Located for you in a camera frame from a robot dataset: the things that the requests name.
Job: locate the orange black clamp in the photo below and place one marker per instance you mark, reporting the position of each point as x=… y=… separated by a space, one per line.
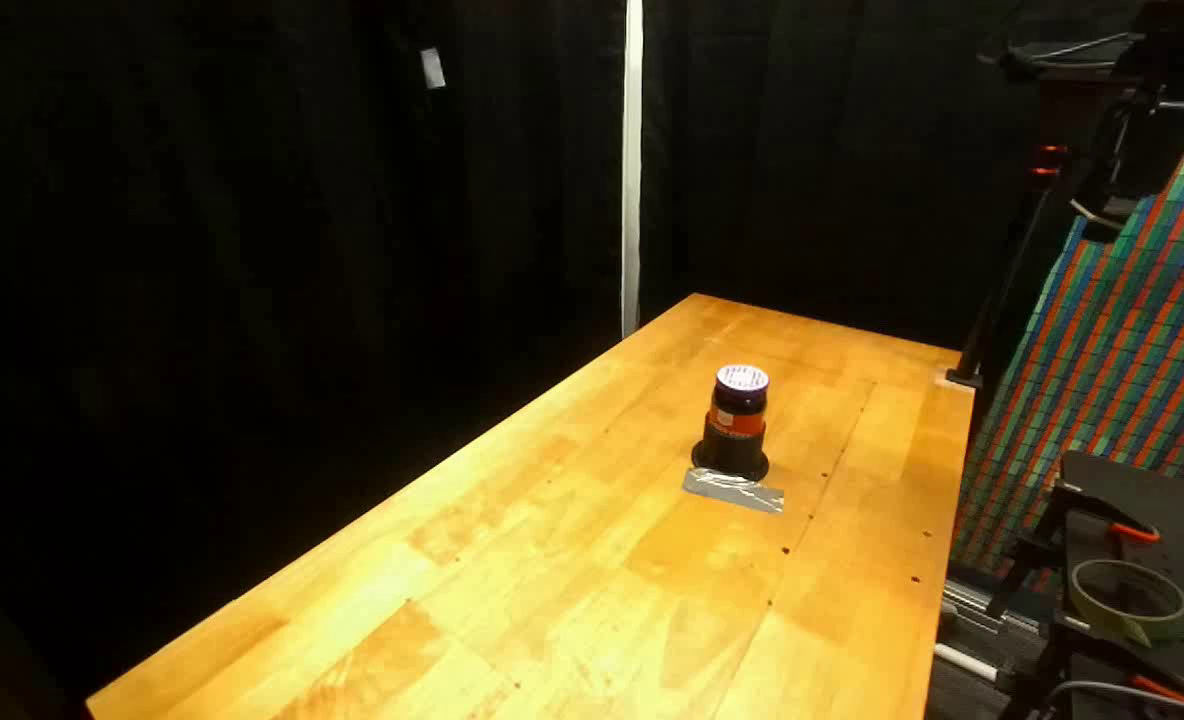
x=1125 y=531
x=1132 y=682

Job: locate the white vertical pole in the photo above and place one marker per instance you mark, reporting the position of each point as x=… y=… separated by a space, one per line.
x=628 y=162

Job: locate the aluminium rail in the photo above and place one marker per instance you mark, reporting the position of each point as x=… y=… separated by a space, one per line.
x=978 y=638

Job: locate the green tape roll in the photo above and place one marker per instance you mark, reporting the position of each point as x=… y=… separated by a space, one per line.
x=1125 y=602

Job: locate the orange black cylindrical object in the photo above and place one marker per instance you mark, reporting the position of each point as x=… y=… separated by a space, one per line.
x=739 y=450

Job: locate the small white tag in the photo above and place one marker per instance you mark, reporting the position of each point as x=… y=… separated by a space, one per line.
x=434 y=67

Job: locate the colourful striped panel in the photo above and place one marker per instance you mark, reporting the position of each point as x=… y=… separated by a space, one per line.
x=1125 y=360

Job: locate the grey flat base plate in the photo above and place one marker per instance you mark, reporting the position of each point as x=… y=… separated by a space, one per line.
x=739 y=488

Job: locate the black perforated board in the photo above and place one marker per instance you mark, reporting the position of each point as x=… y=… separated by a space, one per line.
x=1173 y=501

